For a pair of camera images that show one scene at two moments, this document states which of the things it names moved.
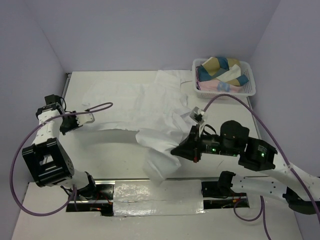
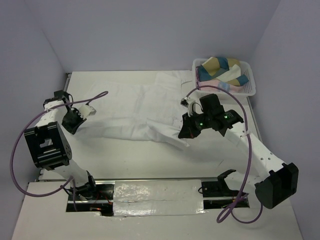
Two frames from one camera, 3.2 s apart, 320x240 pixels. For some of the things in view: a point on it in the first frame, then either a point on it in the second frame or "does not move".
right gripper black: x=189 y=148 to x=188 y=130
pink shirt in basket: x=218 y=85 does not move
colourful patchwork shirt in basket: x=226 y=70 does not move
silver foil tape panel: x=145 y=198 does not move
